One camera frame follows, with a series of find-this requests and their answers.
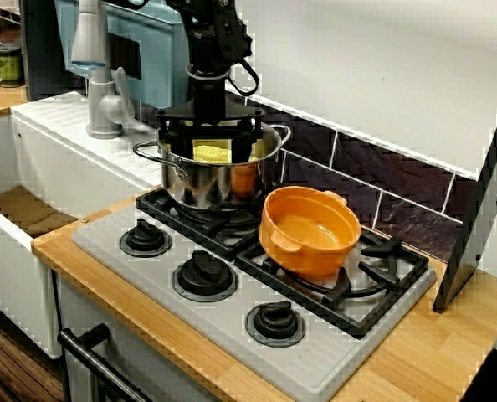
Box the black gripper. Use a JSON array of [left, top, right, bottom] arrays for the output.
[[155, 77, 266, 163]]

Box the yellow corn cob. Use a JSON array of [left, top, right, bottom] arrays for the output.
[[192, 140, 263, 164]]

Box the stainless steel pot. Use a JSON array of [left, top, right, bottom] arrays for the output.
[[131, 121, 292, 210]]

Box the orange plastic pot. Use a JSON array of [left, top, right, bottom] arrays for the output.
[[259, 185, 362, 277]]

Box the black burner grate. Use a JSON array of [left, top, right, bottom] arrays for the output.
[[135, 186, 274, 263], [233, 225, 430, 340]]

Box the light blue plastic bin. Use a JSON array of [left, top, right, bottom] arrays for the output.
[[54, 0, 191, 114]]

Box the grey toy faucet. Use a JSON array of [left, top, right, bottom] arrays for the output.
[[70, 0, 157, 140]]

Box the black stove knob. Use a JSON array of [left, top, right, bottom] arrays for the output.
[[244, 300, 307, 348], [172, 250, 240, 303], [119, 217, 173, 257]]

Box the white sink basin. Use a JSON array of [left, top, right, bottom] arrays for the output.
[[0, 90, 166, 361]]

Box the grey stove top plate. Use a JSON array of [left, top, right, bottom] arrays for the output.
[[71, 196, 438, 395]]

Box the black upright box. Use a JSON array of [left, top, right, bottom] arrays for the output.
[[19, 0, 89, 102]]

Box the green labelled can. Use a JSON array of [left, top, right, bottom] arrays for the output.
[[0, 44, 26, 89]]

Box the white oven door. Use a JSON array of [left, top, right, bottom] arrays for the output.
[[58, 274, 233, 402]]

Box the dark side panel board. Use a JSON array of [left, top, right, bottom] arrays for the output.
[[432, 70, 497, 315]]

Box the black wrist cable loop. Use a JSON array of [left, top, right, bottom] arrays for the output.
[[225, 57, 260, 97]]

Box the black oven door handle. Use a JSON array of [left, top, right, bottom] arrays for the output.
[[57, 322, 149, 402]]

